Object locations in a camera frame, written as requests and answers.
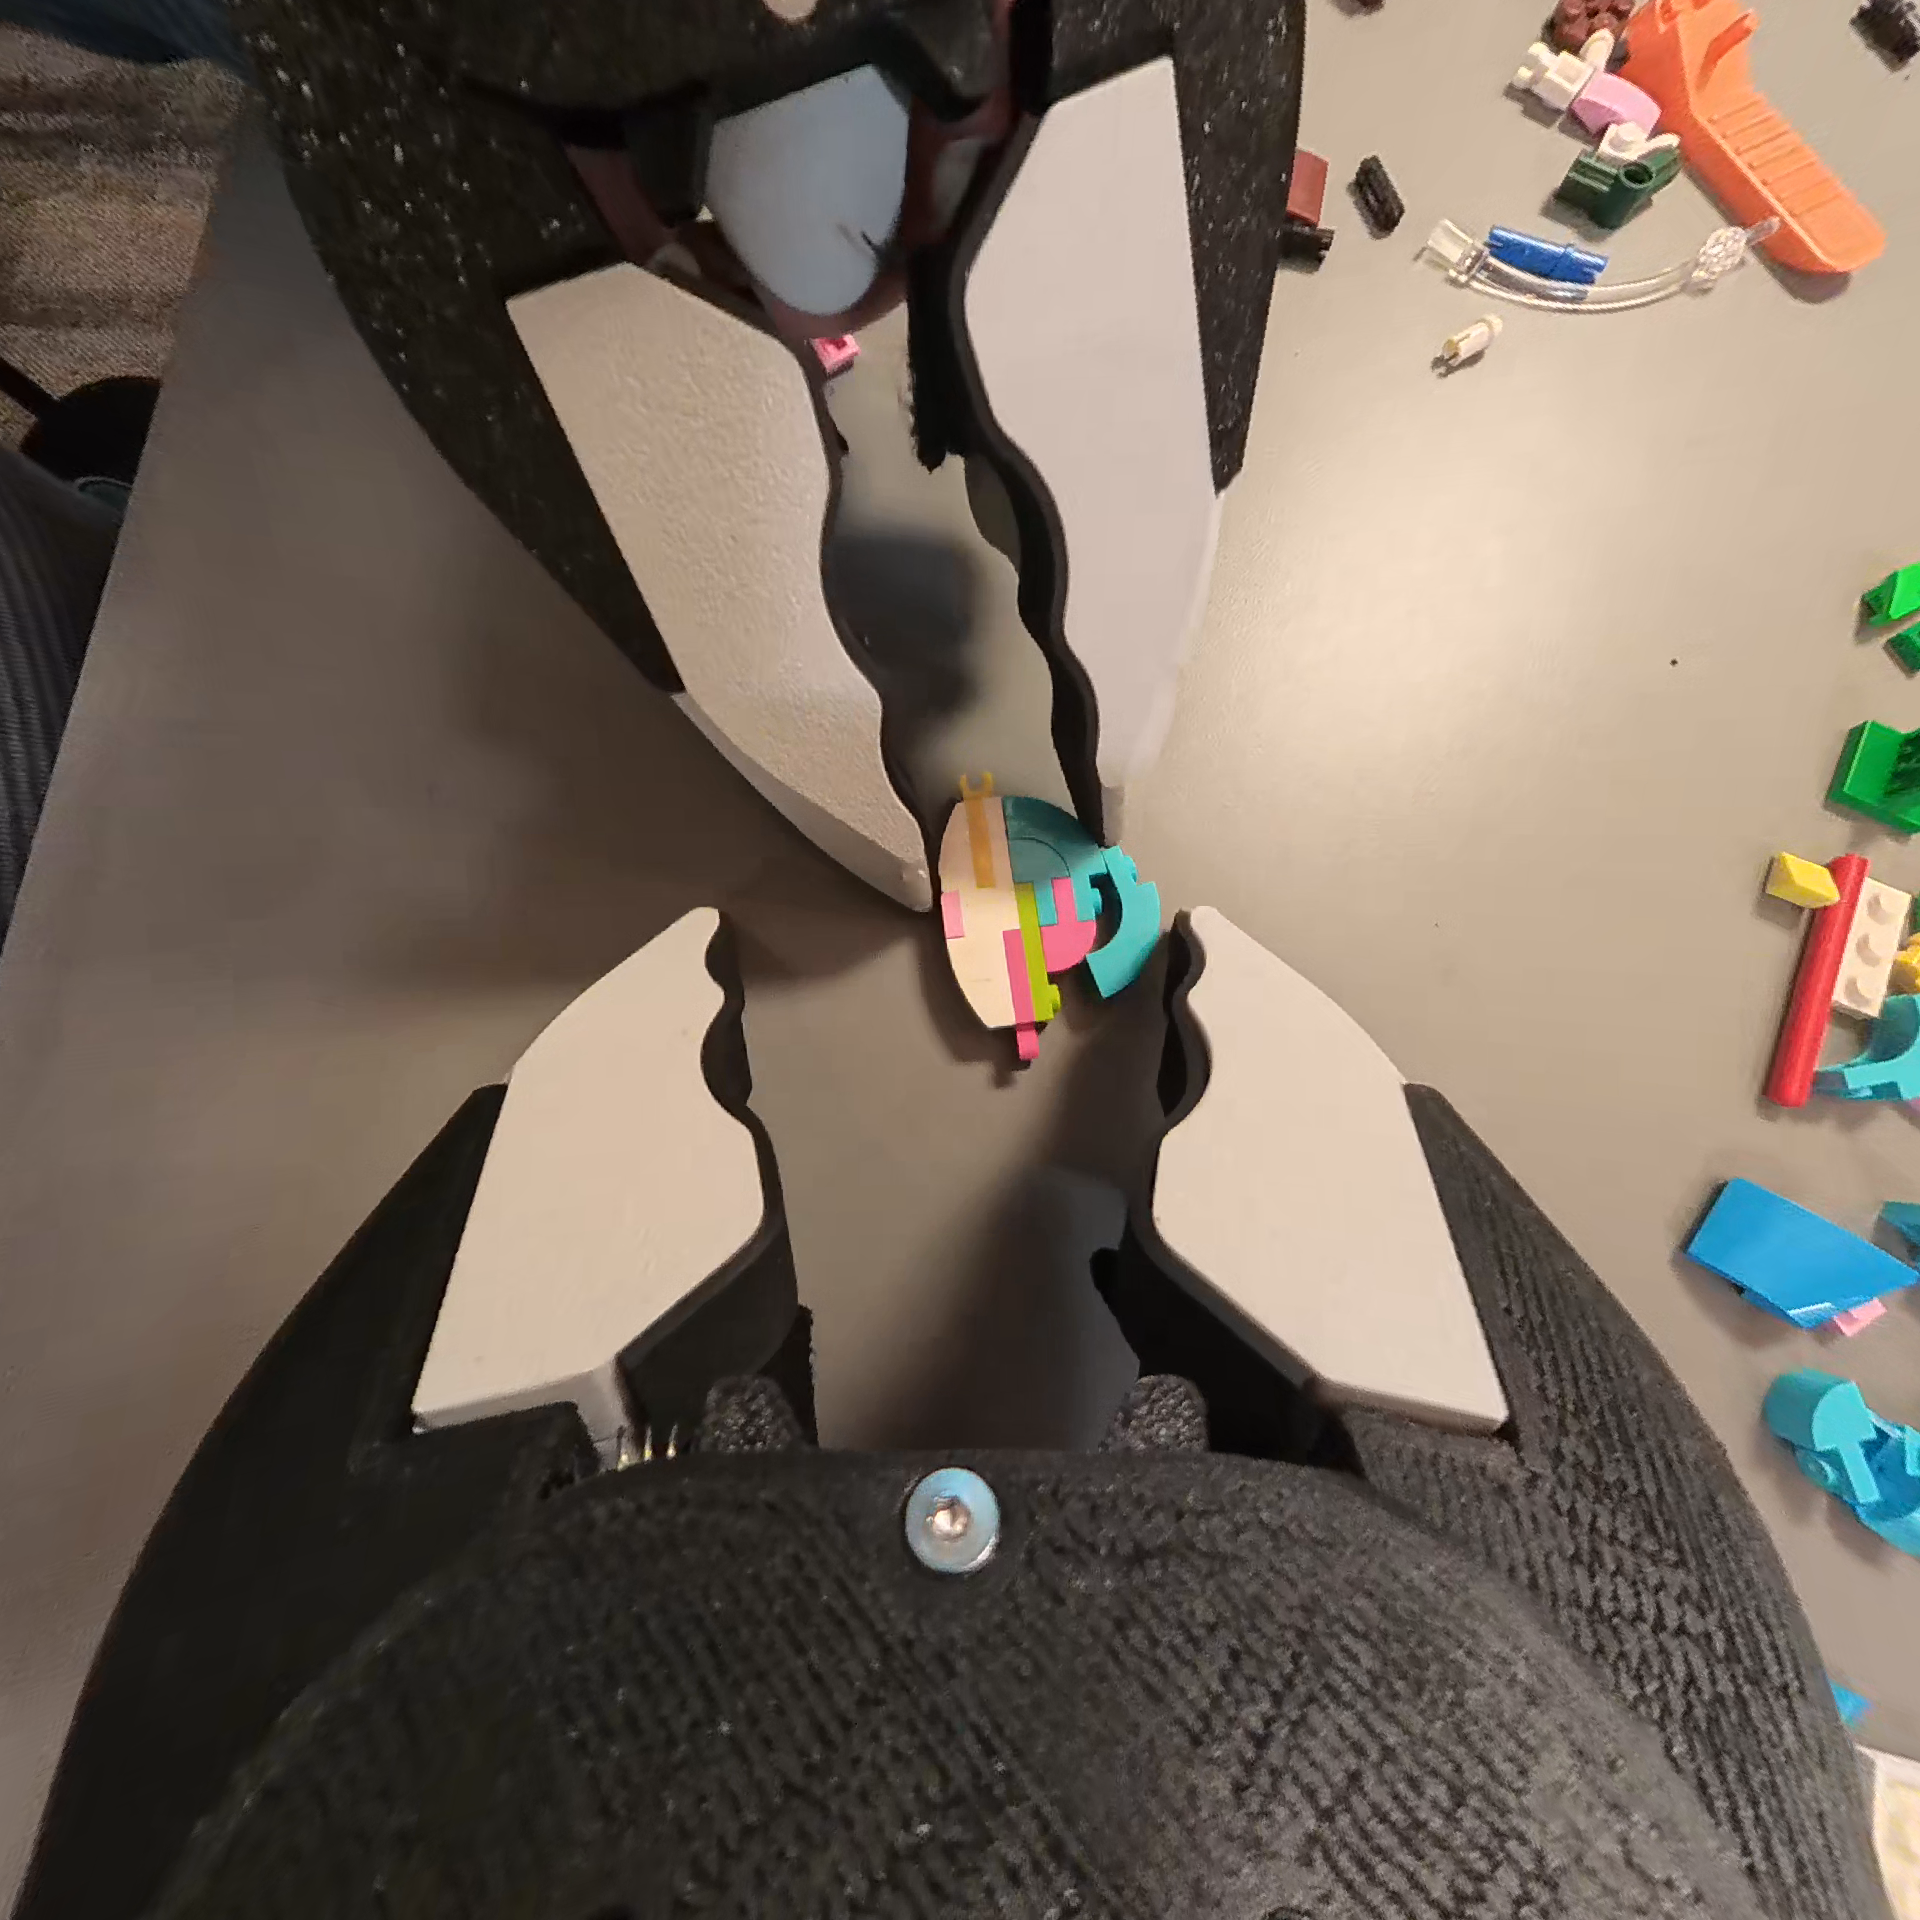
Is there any green grille lego piece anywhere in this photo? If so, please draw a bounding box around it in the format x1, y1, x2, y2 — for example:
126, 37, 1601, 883
1824, 719, 1920, 835

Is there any white teal pink lego assembly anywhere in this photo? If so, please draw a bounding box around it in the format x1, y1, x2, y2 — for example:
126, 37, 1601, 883
938, 767, 1165, 1069

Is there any pink curved lego piece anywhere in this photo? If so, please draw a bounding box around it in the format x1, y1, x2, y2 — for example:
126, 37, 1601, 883
1560, 71, 1664, 143

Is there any white lego brick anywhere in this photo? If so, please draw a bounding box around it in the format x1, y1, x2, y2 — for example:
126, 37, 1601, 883
1834, 878, 1918, 1021

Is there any teal lego piece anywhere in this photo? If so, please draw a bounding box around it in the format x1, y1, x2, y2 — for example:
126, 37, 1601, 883
1763, 1366, 1920, 1553

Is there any orange brick separator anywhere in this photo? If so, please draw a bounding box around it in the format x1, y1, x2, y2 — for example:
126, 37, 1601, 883
1617, 0, 1889, 279

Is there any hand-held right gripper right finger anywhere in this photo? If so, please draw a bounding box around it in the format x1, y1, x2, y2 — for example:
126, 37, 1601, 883
1119, 903, 1513, 1438

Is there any transparent and blue lego piece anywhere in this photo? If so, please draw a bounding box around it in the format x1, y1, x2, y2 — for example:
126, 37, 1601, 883
1418, 214, 1786, 313

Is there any teal lego arch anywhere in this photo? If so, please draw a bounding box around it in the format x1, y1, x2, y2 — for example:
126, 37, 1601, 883
1813, 990, 1920, 1104

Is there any red lego bar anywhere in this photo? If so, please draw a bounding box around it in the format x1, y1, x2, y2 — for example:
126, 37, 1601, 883
1763, 855, 1873, 1108

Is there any white lego piece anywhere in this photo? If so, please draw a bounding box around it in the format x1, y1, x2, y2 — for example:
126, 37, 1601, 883
1506, 31, 1615, 110

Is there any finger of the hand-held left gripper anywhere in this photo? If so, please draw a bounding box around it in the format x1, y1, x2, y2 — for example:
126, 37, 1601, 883
504, 259, 963, 915
903, 54, 1226, 846

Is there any blue lego slope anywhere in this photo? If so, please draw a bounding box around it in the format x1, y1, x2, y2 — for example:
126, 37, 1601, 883
1682, 1177, 1920, 1328

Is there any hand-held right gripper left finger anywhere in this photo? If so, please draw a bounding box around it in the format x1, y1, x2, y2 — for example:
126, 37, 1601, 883
410, 903, 800, 1432

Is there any dark green lego piece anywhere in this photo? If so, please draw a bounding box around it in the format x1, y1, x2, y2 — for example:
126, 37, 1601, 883
1552, 133, 1682, 231

